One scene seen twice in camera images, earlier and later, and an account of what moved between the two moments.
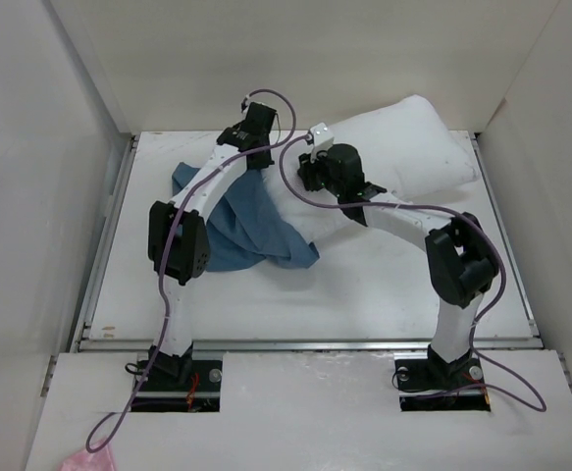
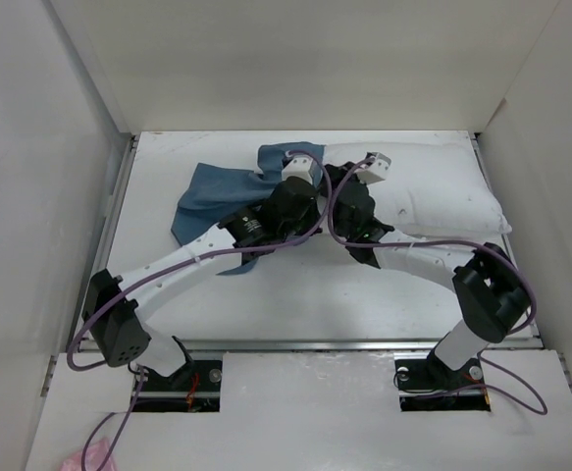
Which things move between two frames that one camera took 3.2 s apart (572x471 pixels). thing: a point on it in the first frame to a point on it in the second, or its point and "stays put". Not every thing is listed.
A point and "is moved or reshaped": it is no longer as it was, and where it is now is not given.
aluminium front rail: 313,343 stays put
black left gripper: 266,140 to 312,229
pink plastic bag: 100,460 stays put
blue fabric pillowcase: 247,230 is moved or reshaped
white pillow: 404,146 is moved or reshaped
